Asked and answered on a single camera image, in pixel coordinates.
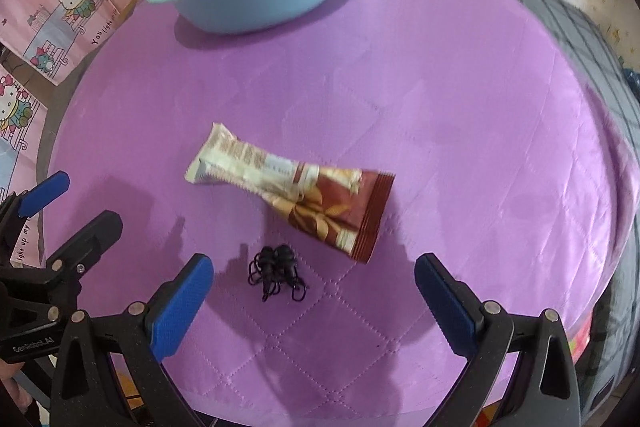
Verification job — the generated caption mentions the purple quilted mat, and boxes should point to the purple quilted mat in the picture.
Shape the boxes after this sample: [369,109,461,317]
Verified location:
[46,0,637,427]

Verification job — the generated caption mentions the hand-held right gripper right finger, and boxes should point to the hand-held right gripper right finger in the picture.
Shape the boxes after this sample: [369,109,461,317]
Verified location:
[414,253,582,427]

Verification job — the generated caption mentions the pink cartoon cat poster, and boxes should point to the pink cartoon cat poster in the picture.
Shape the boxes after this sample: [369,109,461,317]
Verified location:
[0,66,52,269]
[0,0,123,86]

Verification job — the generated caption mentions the grey plaid blanket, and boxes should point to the grey plaid blanket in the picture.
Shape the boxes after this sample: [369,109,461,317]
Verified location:
[465,0,640,410]

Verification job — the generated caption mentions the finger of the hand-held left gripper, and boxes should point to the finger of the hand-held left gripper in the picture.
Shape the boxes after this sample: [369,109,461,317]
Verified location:
[29,209,124,309]
[0,170,71,239]

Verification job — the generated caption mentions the colourful printed cloth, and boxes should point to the colourful printed cloth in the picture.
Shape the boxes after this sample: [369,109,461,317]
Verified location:
[569,306,597,364]

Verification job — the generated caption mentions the cream and brown snack wrapper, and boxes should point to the cream and brown snack wrapper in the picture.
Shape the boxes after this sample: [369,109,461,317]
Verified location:
[184,122,396,264]

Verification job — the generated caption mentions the black wired earphones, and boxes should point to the black wired earphones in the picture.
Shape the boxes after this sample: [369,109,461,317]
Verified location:
[247,245,310,303]

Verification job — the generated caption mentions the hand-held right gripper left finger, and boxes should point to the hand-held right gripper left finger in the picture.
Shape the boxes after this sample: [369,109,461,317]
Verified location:
[50,253,216,427]

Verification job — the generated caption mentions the grey padded sheet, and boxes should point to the grey padded sheet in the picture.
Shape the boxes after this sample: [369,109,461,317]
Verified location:
[34,69,88,180]

